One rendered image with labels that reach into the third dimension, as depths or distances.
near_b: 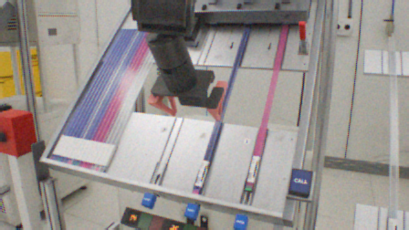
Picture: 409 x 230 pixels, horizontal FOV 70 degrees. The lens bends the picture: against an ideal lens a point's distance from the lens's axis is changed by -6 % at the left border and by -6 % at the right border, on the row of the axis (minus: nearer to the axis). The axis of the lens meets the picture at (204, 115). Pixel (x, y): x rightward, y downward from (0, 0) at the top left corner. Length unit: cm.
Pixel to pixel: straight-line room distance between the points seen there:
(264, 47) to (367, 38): 168
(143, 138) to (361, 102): 199
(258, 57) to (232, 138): 25
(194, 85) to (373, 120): 216
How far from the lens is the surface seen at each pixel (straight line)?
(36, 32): 192
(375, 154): 269
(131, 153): 82
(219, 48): 93
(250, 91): 264
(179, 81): 52
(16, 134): 130
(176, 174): 74
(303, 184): 63
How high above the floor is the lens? 108
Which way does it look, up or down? 15 degrees down
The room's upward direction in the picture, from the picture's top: straight up
